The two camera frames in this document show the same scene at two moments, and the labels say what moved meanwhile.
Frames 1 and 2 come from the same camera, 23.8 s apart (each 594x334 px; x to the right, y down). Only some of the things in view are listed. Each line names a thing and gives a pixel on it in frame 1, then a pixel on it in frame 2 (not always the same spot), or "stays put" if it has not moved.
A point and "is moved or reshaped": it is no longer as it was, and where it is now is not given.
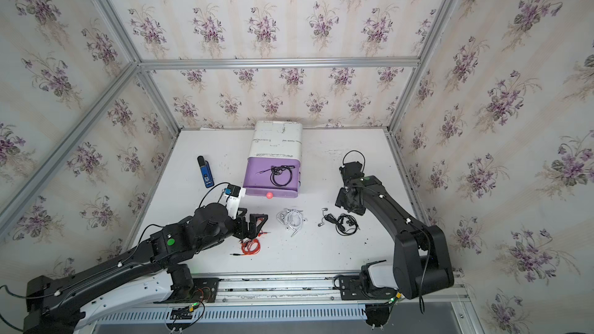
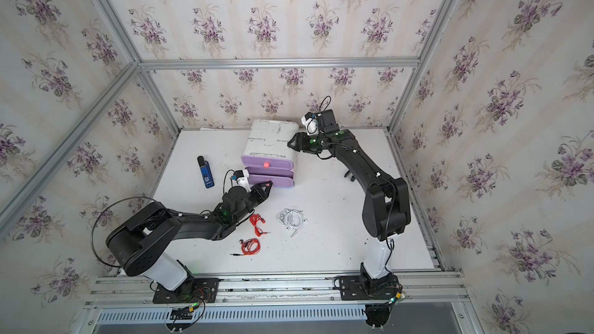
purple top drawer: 279,176 is moved or reshaped
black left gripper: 253,232 -> 254,192
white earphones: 291,218 stays put
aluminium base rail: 312,290 stays put
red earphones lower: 248,247 stays put
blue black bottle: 206,171 stays put
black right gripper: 339,201 -> 299,142
